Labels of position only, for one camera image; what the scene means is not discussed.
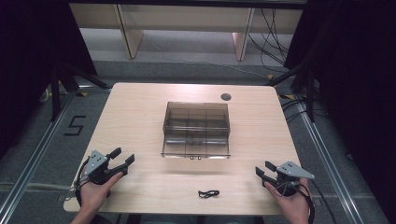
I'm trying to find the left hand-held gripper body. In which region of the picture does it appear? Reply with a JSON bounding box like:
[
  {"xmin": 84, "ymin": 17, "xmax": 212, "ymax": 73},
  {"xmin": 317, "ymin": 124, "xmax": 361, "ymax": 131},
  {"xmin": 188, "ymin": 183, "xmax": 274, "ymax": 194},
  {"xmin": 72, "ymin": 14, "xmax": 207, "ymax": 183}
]
[{"xmin": 82, "ymin": 149, "xmax": 129, "ymax": 186}]

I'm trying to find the metal floor rail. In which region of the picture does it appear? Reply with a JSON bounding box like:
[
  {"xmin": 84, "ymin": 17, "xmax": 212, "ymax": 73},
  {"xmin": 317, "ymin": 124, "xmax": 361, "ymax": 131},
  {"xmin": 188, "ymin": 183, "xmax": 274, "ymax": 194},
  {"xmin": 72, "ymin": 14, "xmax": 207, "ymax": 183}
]
[
  {"xmin": 0, "ymin": 91, "xmax": 78, "ymax": 220},
  {"xmin": 295, "ymin": 101, "xmax": 365, "ymax": 224}
]

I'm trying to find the small black cord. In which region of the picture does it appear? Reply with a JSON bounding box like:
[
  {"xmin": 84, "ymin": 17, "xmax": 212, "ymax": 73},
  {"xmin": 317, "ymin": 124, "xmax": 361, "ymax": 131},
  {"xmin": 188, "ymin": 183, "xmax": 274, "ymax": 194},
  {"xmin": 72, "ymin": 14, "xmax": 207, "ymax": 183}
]
[{"xmin": 197, "ymin": 189, "xmax": 220, "ymax": 200}]

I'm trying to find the black curtain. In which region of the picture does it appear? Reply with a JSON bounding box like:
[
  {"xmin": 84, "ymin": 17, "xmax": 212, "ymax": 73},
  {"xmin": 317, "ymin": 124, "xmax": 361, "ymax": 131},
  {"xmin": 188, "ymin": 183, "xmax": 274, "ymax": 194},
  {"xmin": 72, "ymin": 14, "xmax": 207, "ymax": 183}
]
[
  {"xmin": 0, "ymin": 0, "xmax": 98, "ymax": 157},
  {"xmin": 283, "ymin": 0, "xmax": 396, "ymax": 216}
]

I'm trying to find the right hand-held gripper cable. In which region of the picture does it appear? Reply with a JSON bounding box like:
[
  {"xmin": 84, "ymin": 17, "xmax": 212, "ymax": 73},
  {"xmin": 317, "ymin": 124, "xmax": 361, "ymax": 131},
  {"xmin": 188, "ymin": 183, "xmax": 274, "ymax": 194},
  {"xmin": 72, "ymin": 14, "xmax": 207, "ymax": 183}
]
[{"xmin": 297, "ymin": 177, "xmax": 339, "ymax": 224}]

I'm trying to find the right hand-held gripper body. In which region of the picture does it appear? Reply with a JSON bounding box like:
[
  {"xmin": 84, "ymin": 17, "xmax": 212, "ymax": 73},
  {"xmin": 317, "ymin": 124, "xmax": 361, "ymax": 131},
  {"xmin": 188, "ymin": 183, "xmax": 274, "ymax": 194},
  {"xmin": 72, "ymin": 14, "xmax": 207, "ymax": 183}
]
[{"xmin": 263, "ymin": 160, "xmax": 316, "ymax": 198}]

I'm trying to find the light wooden desk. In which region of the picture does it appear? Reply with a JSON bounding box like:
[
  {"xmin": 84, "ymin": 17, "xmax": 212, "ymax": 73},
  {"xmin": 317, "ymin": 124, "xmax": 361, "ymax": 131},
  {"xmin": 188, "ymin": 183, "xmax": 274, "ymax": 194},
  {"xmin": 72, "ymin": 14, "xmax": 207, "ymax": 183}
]
[{"xmin": 68, "ymin": 2, "xmax": 304, "ymax": 63}]

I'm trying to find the white floor cable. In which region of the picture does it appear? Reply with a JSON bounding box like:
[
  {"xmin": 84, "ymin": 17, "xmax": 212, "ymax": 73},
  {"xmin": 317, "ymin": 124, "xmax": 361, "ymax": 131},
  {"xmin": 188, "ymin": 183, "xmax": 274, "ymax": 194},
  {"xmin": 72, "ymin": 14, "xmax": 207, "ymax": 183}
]
[{"xmin": 0, "ymin": 181, "xmax": 78, "ymax": 192}]

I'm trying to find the transparent brown organizer box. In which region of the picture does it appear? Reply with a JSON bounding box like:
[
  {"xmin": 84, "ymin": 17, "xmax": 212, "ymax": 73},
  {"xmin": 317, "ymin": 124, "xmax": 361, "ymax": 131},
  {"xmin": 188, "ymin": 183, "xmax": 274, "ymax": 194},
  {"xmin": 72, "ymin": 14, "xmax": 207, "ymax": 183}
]
[{"xmin": 160, "ymin": 101, "xmax": 233, "ymax": 161}]

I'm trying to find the left hand-held gripper cable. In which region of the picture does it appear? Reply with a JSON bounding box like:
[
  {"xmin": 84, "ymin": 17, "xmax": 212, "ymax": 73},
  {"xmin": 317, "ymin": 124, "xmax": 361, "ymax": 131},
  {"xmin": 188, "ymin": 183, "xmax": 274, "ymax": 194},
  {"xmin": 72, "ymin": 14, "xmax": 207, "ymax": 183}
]
[{"xmin": 73, "ymin": 157, "xmax": 92, "ymax": 207}]

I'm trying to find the bundle of black cables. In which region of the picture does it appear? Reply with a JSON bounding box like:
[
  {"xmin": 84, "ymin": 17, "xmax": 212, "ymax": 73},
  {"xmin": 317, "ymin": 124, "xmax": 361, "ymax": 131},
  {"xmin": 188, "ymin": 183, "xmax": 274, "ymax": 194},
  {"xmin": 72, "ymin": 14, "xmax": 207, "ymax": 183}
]
[{"xmin": 247, "ymin": 7, "xmax": 291, "ymax": 75}]

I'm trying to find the hand-held gripper cable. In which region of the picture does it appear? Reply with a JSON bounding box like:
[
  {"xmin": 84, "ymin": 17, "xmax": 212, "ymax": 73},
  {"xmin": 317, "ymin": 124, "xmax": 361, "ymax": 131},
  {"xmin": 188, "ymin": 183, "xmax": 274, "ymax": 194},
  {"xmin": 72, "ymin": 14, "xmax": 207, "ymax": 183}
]
[
  {"xmin": 297, "ymin": 177, "xmax": 339, "ymax": 224},
  {"xmin": 73, "ymin": 157, "xmax": 92, "ymax": 207}
]

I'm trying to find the black metal stand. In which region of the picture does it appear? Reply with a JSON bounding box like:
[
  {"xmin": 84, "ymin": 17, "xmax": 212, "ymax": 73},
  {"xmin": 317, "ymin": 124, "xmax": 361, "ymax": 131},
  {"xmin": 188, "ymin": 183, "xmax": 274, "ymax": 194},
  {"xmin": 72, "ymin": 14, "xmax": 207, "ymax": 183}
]
[
  {"xmin": 49, "ymin": 62, "xmax": 112, "ymax": 123},
  {"xmin": 265, "ymin": 61, "xmax": 317, "ymax": 123}
]

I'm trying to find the person's right hand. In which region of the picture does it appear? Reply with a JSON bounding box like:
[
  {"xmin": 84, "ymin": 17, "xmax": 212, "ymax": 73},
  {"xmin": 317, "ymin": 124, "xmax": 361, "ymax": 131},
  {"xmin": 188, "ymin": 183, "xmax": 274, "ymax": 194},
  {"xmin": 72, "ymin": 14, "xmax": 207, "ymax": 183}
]
[{"xmin": 263, "ymin": 182, "xmax": 312, "ymax": 224}]

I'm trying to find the person's left hand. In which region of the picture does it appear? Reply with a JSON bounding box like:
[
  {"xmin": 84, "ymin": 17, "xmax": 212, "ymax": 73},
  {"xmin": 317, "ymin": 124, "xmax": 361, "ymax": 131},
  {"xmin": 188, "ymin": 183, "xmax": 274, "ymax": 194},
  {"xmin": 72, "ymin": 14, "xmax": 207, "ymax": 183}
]
[{"xmin": 78, "ymin": 171, "xmax": 124, "ymax": 217}]

